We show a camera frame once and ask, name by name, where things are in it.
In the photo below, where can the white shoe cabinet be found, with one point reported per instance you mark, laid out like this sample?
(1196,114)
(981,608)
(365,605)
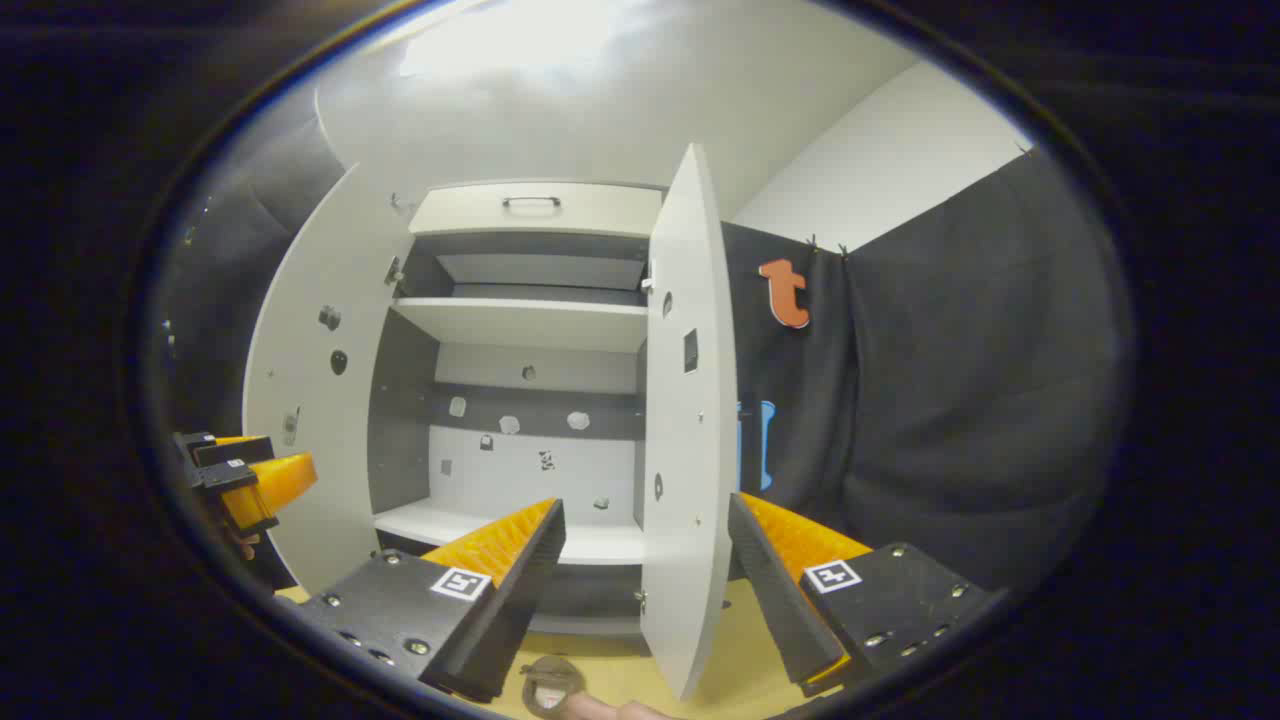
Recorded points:
(520,470)

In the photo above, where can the white shoe cabinet door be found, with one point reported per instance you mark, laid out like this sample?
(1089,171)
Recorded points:
(310,400)
(690,450)

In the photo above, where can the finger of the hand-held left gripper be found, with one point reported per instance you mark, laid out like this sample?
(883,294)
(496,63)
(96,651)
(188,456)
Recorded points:
(275,485)
(225,448)

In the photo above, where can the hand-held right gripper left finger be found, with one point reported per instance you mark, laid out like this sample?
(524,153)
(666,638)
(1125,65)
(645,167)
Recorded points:
(510,610)

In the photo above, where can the white cabinet shelf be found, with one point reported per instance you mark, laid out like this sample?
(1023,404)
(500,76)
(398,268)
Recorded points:
(520,322)

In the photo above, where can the white cabinet drawer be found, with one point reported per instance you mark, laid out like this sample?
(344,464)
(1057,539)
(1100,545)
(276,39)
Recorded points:
(600,210)

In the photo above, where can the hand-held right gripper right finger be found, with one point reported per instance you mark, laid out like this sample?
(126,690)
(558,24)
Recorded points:
(780,600)

